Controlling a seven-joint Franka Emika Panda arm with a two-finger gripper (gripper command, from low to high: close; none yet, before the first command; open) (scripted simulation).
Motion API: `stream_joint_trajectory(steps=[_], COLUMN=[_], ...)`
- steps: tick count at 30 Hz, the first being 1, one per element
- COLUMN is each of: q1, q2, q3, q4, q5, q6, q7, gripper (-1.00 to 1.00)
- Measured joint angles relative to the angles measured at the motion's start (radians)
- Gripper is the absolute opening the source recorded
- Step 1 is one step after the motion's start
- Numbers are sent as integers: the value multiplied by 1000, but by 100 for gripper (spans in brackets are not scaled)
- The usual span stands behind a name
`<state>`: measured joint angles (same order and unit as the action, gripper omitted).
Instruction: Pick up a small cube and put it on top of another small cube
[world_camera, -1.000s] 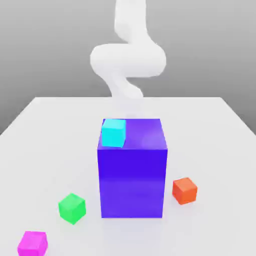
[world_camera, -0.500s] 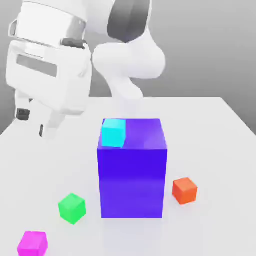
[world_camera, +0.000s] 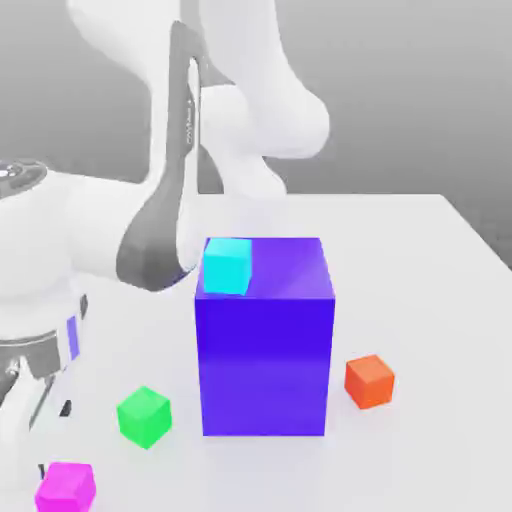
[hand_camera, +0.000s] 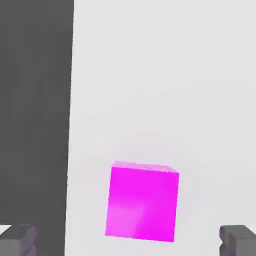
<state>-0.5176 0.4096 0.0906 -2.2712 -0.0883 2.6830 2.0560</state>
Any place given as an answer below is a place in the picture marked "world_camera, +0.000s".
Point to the small magenta cube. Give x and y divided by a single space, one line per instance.
66 490

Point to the small green cube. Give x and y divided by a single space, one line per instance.
144 418

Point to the small orange cube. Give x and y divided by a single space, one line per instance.
368 382

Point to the large blue box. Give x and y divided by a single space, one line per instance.
264 360

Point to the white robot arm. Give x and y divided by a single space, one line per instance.
260 100

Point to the small cyan cube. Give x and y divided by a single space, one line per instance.
226 268

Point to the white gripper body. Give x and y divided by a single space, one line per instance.
20 416

